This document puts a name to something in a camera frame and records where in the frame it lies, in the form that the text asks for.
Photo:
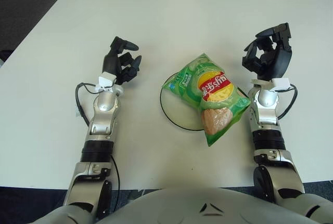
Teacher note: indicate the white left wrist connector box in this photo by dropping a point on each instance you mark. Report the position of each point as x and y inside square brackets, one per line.
[105, 79]

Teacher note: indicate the white plate with black rim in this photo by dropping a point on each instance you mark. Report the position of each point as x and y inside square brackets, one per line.
[179, 115]

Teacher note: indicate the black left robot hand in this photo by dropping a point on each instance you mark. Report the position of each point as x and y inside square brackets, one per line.
[110, 63]

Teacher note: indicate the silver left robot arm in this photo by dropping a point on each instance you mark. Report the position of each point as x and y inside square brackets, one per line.
[102, 120]

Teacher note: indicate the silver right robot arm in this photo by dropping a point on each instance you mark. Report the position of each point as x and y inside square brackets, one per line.
[265, 120]

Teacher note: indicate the green chips snack bag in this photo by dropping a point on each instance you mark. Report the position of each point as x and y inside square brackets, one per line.
[208, 99]

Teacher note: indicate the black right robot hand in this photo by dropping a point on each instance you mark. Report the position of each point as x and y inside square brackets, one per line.
[279, 63]

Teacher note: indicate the white right wrist connector box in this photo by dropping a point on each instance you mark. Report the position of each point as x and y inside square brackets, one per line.
[281, 83]

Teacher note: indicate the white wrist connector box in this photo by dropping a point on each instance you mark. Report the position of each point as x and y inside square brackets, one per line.
[105, 79]
[281, 83]

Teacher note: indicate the grey robot torso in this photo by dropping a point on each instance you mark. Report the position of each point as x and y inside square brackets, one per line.
[195, 208]

